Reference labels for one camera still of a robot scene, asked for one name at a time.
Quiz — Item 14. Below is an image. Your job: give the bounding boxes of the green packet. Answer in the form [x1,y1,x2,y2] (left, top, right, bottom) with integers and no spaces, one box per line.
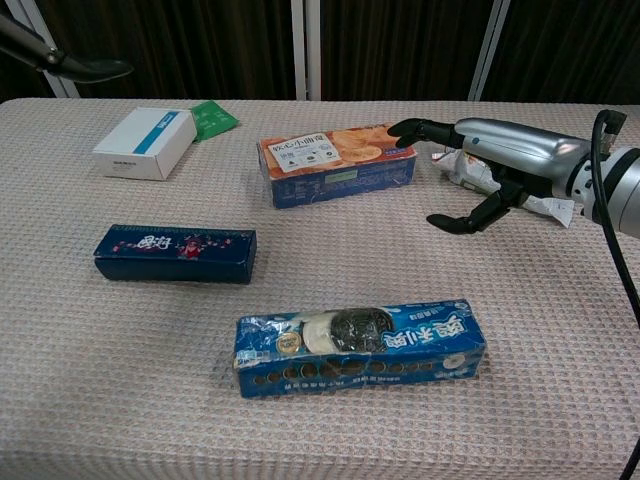
[189,99,240,144]

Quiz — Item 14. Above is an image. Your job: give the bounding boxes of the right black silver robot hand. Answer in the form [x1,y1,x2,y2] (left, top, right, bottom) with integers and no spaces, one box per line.
[387,117,602,236]

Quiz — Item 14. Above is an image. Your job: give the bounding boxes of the orange and blue biscuit box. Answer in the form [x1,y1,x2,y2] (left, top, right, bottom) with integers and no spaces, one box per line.
[256,122,419,210]

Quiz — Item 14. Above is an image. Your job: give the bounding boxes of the dark blue glasses box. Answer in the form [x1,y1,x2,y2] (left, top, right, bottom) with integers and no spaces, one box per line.
[93,223,258,286]

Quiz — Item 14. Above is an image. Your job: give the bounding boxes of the beige waffle tablecloth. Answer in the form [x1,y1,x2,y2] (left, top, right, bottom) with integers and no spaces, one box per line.
[0,97,640,480]

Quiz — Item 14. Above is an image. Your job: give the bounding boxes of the dark brown curtain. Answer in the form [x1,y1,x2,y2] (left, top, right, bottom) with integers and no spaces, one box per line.
[0,0,640,106]

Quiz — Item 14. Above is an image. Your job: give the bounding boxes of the white box with blue stripe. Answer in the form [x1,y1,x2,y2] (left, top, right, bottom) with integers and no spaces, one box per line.
[91,106,198,182]

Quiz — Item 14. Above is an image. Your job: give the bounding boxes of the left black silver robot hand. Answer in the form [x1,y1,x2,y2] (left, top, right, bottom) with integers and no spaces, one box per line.
[0,13,135,84]

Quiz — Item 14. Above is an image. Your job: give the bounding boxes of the slanted white frame post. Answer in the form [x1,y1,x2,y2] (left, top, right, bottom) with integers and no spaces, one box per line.
[4,0,81,99]
[467,0,512,102]

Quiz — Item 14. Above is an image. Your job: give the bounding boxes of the blue Oreo cookie package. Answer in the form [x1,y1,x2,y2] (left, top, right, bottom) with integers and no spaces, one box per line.
[232,298,489,400]

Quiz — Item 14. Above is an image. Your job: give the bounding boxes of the black cable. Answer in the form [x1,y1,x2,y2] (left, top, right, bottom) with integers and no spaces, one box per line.
[589,108,640,480]

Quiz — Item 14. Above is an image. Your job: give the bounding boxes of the upright white double frame post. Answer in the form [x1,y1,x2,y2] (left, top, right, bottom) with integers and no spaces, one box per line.
[290,0,323,101]

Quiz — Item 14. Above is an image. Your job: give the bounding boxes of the white crumpled snack bag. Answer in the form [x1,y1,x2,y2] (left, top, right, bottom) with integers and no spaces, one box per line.
[430,148,575,229]

